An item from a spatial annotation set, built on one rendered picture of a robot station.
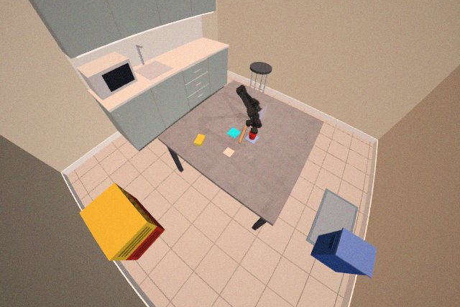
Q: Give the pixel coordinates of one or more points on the yellow rectangular block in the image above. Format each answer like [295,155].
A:
[199,139]

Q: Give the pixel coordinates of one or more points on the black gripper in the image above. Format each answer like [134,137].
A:
[254,130]

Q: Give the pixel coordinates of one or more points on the beige flat block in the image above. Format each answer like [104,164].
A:
[228,152]

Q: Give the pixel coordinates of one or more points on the red cup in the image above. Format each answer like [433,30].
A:
[252,136]

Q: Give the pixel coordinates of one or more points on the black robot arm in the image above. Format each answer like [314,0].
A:
[252,105]

